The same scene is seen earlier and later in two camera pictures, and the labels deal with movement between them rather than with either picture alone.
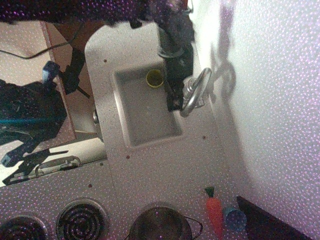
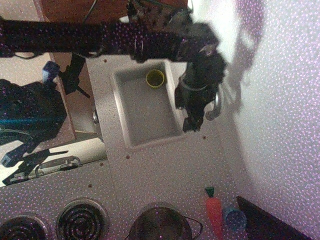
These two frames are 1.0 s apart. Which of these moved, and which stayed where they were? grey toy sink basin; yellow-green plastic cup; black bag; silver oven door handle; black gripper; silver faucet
Moved: silver faucet; black gripper
Stayed: grey toy sink basin; black bag; yellow-green plastic cup; silver oven door handle
